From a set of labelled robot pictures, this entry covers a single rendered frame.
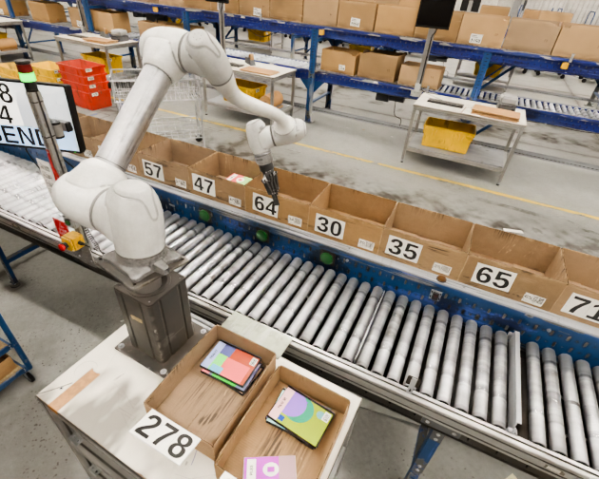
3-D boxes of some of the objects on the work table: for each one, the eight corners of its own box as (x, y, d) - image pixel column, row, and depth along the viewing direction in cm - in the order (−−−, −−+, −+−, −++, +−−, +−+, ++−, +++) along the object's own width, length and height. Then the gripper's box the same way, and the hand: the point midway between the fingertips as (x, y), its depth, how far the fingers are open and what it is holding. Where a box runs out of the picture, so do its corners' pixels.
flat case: (243, 393, 131) (243, 392, 130) (201, 373, 136) (200, 370, 135) (262, 365, 141) (262, 362, 140) (222, 346, 147) (221, 343, 146)
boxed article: (296, 484, 110) (297, 482, 109) (242, 487, 108) (242, 484, 108) (295, 457, 116) (295, 454, 115) (243, 459, 115) (243, 457, 114)
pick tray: (214, 477, 110) (211, 463, 104) (279, 379, 138) (280, 363, 133) (297, 533, 101) (299, 521, 95) (347, 415, 129) (352, 400, 123)
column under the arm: (164, 378, 135) (147, 318, 116) (114, 349, 144) (92, 288, 125) (209, 332, 154) (202, 273, 135) (164, 307, 163) (151, 249, 144)
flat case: (242, 389, 131) (242, 386, 130) (200, 367, 137) (199, 364, 136) (261, 360, 141) (261, 357, 140) (221, 341, 147) (221, 338, 146)
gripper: (265, 158, 192) (278, 200, 203) (252, 167, 182) (265, 210, 192) (278, 157, 188) (289, 199, 199) (264, 166, 178) (278, 210, 189)
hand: (276, 199), depth 194 cm, fingers closed
